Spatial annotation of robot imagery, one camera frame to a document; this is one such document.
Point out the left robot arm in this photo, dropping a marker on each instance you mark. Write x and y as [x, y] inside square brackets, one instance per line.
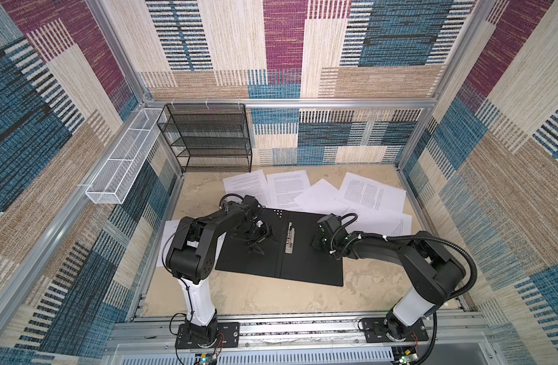
[191, 258]

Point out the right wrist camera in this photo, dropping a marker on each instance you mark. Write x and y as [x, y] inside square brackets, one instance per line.
[328, 224]

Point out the white paper technical drawing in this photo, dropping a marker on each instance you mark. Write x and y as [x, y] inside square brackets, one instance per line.
[170, 228]

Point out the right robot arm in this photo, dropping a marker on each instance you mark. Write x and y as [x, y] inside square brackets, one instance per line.
[438, 270]

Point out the orange black file folder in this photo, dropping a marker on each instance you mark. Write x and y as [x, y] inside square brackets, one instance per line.
[289, 255]

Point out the blank-side white sheet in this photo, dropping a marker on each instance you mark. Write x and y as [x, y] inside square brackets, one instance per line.
[320, 198]

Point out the black wire mesh shelf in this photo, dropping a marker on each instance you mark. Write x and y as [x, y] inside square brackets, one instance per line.
[208, 137]

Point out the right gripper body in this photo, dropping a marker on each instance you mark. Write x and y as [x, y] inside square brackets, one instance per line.
[331, 242]

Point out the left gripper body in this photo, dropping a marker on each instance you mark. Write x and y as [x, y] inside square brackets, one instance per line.
[242, 231]

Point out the far right printed sheet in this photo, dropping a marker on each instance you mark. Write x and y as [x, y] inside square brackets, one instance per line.
[360, 191]

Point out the white wire mesh basket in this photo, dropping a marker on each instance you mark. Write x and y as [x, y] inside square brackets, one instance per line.
[113, 182]

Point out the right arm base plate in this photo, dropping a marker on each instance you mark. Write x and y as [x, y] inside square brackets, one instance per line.
[383, 329]

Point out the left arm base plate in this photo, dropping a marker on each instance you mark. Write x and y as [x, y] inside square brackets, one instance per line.
[191, 336]

